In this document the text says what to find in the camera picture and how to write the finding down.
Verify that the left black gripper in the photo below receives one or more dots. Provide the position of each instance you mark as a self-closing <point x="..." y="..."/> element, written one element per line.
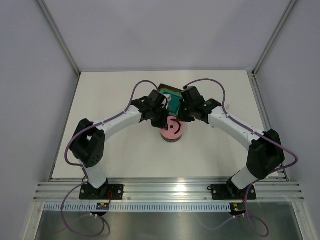
<point x="163" y="123"/>

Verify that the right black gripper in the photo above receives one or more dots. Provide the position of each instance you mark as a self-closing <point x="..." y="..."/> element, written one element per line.
<point x="181" y="116"/>

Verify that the pink lunch box lid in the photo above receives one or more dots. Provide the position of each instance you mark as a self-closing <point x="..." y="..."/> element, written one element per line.
<point x="175" y="128"/>

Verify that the round steel lunch box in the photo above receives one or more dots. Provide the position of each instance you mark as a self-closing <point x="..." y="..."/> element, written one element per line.
<point x="169" y="140"/>

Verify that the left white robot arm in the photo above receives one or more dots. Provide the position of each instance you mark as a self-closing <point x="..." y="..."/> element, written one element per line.
<point x="88" y="141"/>

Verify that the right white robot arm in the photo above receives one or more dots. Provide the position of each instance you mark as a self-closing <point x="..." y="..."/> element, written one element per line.
<point x="264" y="147"/>

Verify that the black teal square plate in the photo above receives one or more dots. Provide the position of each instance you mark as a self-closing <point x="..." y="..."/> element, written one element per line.
<point x="175" y="94"/>

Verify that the left small circuit board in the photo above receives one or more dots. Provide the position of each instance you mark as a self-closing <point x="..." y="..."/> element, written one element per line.
<point x="103" y="206"/>

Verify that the small circuit board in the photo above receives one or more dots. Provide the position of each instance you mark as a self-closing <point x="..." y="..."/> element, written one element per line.
<point x="237" y="209"/>
<point x="103" y="206"/>

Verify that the right small circuit board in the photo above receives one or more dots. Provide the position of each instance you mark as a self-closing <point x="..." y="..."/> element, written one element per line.
<point x="237" y="209"/>

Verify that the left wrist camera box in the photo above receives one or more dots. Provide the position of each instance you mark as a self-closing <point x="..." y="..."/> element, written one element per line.
<point x="168" y="97"/>

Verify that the right side aluminium rail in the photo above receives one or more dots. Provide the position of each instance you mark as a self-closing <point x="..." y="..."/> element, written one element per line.
<point x="266" y="100"/>

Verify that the aluminium rail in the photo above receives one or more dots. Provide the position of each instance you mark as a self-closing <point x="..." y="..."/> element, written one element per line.
<point x="266" y="100"/>
<point x="189" y="189"/>

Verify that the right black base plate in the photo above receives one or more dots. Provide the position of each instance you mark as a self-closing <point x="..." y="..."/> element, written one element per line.
<point x="224" y="191"/>

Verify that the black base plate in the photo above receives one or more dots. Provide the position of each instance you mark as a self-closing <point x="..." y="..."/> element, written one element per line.
<point x="224" y="191"/>
<point x="112" y="191"/>

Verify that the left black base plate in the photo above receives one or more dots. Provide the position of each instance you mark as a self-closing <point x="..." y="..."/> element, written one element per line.
<point x="112" y="191"/>

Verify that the aluminium front rail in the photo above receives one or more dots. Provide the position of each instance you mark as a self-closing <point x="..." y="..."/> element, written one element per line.
<point x="189" y="189"/>

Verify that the white slotted cable duct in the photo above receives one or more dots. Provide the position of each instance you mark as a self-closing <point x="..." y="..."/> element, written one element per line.
<point x="143" y="207"/>

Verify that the left frame post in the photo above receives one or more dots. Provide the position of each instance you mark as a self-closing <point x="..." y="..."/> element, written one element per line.
<point x="44" y="9"/>

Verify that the frame post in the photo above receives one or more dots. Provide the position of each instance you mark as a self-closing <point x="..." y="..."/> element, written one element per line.
<point x="275" y="35"/>
<point x="44" y="9"/>

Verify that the right frame post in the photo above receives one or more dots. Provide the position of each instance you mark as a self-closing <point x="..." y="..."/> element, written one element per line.
<point x="275" y="35"/>

